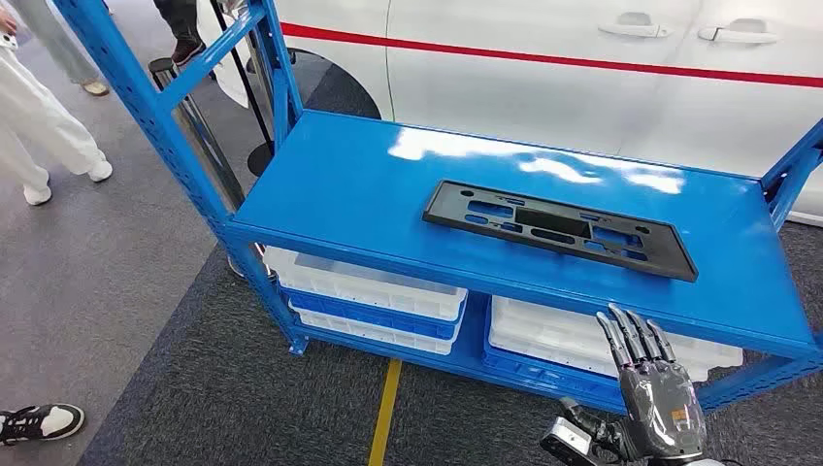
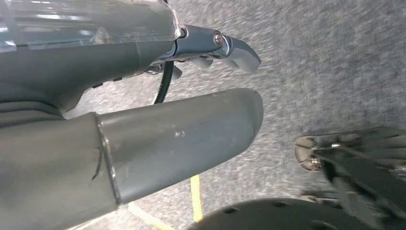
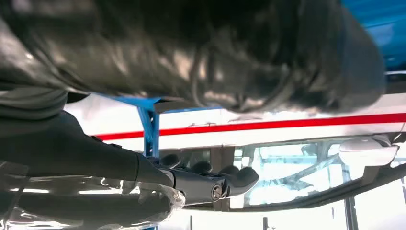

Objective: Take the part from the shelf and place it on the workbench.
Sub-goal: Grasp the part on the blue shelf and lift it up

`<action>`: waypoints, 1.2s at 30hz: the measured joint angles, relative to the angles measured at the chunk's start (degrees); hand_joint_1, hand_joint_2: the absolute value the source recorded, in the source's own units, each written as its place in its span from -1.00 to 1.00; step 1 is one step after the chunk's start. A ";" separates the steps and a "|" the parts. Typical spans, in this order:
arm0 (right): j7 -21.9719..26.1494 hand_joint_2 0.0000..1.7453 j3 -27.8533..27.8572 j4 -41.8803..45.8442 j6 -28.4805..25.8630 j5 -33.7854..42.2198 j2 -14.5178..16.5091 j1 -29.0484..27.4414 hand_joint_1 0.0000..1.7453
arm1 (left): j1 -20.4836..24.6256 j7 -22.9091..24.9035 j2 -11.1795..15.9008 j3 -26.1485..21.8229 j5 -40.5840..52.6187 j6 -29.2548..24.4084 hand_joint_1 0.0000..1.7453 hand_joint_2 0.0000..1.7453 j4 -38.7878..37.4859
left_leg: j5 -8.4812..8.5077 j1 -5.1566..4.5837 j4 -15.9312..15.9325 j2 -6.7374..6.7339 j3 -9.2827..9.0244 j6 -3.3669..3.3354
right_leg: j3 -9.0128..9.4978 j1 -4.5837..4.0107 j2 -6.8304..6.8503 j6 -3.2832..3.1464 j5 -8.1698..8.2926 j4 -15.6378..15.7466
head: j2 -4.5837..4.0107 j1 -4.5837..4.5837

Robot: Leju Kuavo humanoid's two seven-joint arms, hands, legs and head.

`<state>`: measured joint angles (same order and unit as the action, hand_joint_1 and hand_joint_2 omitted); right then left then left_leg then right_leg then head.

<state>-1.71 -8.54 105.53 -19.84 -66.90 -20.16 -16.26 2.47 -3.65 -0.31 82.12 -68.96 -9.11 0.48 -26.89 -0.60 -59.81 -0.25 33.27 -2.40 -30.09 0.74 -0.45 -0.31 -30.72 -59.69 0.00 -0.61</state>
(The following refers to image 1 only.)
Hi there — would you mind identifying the thin black stanchion pole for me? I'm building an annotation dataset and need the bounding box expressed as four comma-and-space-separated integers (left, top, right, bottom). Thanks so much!
209, 0, 279, 179

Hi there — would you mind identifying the white car with red stripe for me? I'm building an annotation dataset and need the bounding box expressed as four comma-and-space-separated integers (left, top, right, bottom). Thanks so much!
195, 0, 823, 226

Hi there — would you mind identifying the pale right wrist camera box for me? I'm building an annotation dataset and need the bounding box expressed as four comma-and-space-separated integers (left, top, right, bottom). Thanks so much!
540, 416, 598, 466

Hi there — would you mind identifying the person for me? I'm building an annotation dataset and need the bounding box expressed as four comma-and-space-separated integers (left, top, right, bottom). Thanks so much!
152, 0, 209, 68
0, 403, 86, 447
7, 0, 111, 98
0, 6, 115, 207

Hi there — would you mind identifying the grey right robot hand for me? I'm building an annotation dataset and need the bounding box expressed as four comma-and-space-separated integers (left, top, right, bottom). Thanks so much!
557, 304, 708, 463

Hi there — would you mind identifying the blue metal shelf rack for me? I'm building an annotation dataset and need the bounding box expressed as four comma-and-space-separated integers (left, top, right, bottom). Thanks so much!
54, 0, 823, 413

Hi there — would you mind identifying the black plastic frame part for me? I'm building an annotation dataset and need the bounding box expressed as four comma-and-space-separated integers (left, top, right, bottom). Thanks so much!
422, 180, 700, 283

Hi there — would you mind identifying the chrome stanchion post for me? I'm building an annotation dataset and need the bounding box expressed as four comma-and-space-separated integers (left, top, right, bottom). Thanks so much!
148, 57, 279, 282

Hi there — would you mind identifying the white car door handle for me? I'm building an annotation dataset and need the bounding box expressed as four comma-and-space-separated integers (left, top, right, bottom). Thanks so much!
697, 17, 779, 45
598, 11, 674, 39

